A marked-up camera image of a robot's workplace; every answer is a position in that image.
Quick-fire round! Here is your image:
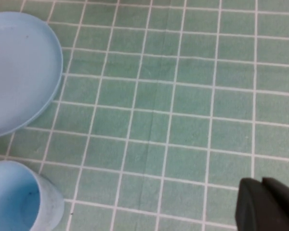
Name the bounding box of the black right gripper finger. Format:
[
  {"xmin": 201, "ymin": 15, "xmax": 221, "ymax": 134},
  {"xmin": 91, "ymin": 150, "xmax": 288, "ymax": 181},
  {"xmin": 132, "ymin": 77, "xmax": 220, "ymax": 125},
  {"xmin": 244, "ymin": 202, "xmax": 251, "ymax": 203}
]
[{"xmin": 235, "ymin": 177, "xmax": 289, "ymax": 231}]

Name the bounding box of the light blue plastic cup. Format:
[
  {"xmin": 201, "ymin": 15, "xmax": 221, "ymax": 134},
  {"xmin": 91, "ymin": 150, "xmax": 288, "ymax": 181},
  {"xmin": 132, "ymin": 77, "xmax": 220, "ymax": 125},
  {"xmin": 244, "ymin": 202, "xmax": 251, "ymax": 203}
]
[{"xmin": 0, "ymin": 160, "xmax": 65, "ymax": 231}]

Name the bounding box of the light blue plastic plate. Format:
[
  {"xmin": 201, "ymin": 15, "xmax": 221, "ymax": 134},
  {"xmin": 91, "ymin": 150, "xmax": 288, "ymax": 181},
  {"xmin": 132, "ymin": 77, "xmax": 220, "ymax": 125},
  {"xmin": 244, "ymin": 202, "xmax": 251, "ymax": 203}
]
[{"xmin": 0, "ymin": 11, "xmax": 64, "ymax": 140}]

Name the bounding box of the green checkered tablecloth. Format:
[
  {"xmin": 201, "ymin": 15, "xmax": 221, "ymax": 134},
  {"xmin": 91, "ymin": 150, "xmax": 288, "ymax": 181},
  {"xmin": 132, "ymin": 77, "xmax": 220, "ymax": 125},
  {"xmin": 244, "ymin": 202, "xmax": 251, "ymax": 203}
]
[{"xmin": 0, "ymin": 0, "xmax": 289, "ymax": 231}]

